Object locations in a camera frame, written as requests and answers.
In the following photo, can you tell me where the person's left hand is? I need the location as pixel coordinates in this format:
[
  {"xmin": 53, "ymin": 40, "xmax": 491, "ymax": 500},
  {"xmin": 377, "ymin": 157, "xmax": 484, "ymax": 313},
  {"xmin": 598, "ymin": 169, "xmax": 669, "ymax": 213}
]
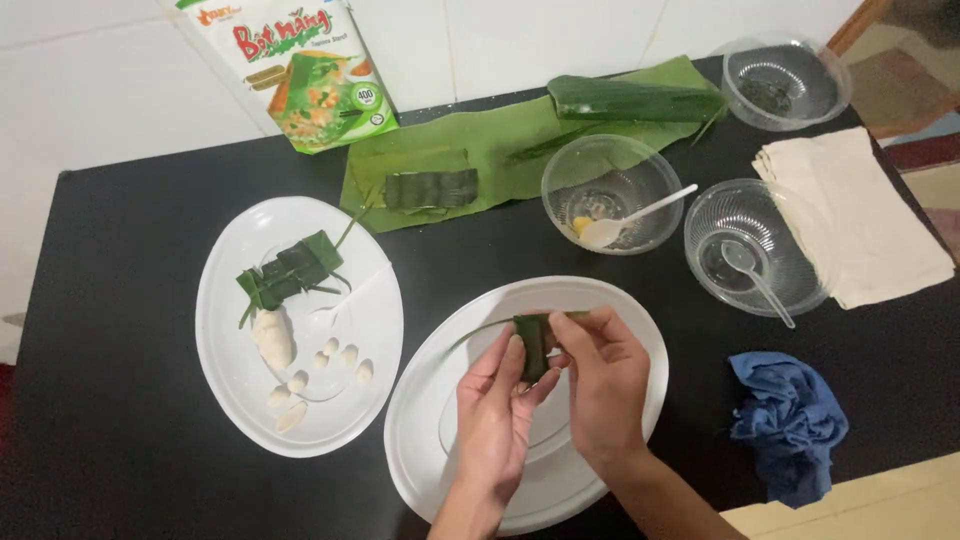
[{"xmin": 455, "ymin": 324, "xmax": 564, "ymax": 490}]

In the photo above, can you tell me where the person's right hand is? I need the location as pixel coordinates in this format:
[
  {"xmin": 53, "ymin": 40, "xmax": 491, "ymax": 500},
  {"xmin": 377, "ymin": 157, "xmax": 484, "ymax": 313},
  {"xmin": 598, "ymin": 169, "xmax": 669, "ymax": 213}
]
[{"xmin": 547, "ymin": 304, "xmax": 652, "ymax": 470}]

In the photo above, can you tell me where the small green leaf-wrapped parcel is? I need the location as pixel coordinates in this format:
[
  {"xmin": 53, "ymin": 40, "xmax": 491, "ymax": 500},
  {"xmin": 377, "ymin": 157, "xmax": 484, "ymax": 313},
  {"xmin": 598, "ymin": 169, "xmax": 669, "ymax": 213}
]
[{"xmin": 513, "ymin": 313, "xmax": 558, "ymax": 384}]

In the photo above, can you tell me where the thin green leaf tie strip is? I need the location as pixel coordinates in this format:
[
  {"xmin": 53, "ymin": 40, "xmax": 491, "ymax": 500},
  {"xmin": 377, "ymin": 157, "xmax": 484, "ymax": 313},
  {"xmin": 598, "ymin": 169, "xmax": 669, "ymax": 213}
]
[{"xmin": 448, "ymin": 309, "xmax": 594, "ymax": 354}]

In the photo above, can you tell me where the large white oval plate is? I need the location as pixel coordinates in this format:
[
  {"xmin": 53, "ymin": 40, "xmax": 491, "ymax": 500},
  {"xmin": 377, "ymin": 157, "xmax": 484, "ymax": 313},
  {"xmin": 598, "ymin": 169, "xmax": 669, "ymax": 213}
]
[{"xmin": 384, "ymin": 276, "xmax": 670, "ymax": 537}]

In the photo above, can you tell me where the white plastic spoon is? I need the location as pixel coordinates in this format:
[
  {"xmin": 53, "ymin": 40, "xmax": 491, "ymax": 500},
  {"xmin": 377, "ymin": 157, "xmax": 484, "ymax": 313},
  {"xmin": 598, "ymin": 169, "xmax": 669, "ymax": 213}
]
[{"xmin": 579, "ymin": 183, "xmax": 699, "ymax": 250}]

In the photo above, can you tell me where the crumpled blue cloth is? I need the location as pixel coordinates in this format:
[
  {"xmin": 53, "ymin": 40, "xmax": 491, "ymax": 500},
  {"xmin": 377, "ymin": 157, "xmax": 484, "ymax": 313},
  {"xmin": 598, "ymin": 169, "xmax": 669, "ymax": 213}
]
[{"xmin": 728, "ymin": 351, "xmax": 851, "ymax": 510}]

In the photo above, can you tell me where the group of small dough balls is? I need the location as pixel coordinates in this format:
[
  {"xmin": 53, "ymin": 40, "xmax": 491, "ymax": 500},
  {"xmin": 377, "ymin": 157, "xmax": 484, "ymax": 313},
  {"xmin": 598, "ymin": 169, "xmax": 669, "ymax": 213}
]
[{"xmin": 266, "ymin": 336, "xmax": 376, "ymax": 436}]

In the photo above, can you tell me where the clear plastic spoon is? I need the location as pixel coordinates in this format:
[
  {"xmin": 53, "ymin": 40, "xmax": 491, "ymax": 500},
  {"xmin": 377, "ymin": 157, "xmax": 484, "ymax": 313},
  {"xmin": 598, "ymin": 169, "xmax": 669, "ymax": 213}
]
[{"xmin": 720, "ymin": 240, "xmax": 797, "ymax": 330}]

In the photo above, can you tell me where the clear ribbed plastic bowl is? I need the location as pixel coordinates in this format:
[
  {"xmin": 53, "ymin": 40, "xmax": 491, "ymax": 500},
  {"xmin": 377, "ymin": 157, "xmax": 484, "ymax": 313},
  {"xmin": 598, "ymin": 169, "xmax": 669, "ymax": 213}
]
[{"xmin": 683, "ymin": 178, "xmax": 835, "ymax": 318}]

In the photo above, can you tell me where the large white dough lump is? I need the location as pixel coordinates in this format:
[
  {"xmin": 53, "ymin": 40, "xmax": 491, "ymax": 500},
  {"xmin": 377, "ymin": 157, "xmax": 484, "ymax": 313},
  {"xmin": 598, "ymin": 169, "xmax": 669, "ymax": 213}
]
[{"xmin": 251, "ymin": 307, "xmax": 295, "ymax": 370}]

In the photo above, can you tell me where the flat folded dark leaf parcel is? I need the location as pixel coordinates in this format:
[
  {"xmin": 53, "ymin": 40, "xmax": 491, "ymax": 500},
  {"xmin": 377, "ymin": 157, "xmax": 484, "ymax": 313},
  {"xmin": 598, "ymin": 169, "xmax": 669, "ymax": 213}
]
[{"xmin": 382, "ymin": 168, "xmax": 481, "ymax": 211}]

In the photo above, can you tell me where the dark green leaf strip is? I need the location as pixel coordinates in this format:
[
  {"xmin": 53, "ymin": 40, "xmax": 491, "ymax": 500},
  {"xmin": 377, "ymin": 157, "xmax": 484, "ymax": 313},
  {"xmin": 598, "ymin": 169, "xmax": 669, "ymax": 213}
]
[{"xmin": 504, "ymin": 122, "xmax": 605, "ymax": 167}]

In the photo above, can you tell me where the tied green leaf parcel bundle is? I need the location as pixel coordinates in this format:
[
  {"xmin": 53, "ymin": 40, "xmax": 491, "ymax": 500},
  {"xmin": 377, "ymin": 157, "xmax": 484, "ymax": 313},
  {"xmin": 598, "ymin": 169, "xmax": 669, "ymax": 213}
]
[{"xmin": 236, "ymin": 225, "xmax": 361, "ymax": 330}]

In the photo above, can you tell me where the large green banana leaf sheet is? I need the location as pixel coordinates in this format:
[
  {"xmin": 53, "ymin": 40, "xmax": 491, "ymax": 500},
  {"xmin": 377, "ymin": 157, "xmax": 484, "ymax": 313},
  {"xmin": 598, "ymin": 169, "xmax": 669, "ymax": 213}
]
[{"xmin": 339, "ymin": 54, "xmax": 727, "ymax": 234}]

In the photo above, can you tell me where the long folded banana leaf roll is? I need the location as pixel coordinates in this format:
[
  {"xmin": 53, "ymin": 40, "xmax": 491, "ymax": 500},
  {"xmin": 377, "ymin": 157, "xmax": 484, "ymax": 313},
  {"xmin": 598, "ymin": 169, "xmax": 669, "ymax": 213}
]
[{"xmin": 546, "ymin": 75, "xmax": 727, "ymax": 126}]

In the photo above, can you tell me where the folded cream cloth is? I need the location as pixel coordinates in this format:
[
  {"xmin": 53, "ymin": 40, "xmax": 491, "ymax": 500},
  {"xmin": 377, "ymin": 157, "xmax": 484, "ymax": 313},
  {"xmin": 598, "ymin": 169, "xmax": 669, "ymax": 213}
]
[{"xmin": 752, "ymin": 126, "xmax": 957, "ymax": 311}]

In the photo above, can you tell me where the white oval plate with dough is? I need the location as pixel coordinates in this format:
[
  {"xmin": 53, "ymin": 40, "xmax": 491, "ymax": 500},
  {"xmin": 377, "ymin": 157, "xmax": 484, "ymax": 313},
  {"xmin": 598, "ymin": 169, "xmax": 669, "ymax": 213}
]
[{"xmin": 195, "ymin": 196, "xmax": 405, "ymax": 459}]

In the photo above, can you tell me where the clear bowl with dark residue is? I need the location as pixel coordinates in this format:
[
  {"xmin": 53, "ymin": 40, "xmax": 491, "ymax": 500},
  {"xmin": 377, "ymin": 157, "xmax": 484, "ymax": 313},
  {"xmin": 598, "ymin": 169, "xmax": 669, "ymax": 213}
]
[{"xmin": 720, "ymin": 33, "xmax": 854, "ymax": 134}]

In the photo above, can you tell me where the white green starch bag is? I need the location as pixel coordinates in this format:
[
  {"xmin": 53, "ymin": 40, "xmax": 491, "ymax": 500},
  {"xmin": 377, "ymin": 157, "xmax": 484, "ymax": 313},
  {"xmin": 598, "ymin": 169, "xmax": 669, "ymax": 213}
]
[{"xmin": 174, "ymin": 0, "xmax": 400, "ymax": 156}]

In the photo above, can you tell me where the brown floor mat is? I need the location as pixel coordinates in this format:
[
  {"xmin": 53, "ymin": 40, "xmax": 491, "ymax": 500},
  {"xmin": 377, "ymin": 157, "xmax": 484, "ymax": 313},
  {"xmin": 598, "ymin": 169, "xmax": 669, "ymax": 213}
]
[{"xmin": 846, "ymin": 47, "xmax": 960, "ymax": 141}]

